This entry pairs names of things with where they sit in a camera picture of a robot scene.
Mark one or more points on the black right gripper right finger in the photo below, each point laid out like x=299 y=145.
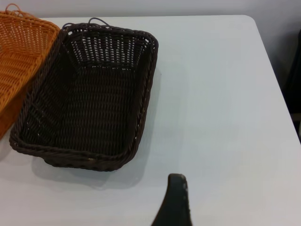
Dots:
x=183 y=202

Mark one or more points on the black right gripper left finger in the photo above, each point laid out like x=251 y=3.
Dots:
x=170 y=202

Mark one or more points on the dark brown woven wicker basket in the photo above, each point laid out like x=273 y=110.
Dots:
x=84 y=113

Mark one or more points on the orange woven wicker basket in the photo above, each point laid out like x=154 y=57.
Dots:
x=21 y=58

